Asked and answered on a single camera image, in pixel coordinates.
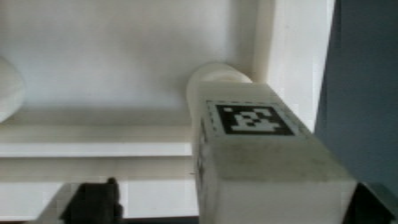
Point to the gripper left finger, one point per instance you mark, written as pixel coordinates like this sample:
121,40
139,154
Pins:
84,204

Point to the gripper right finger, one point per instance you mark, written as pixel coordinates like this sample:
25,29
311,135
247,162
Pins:
373,205

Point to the white table leg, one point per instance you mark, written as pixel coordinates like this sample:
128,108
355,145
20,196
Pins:
268,177

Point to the white square tabletop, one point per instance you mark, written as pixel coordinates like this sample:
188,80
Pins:
98,56

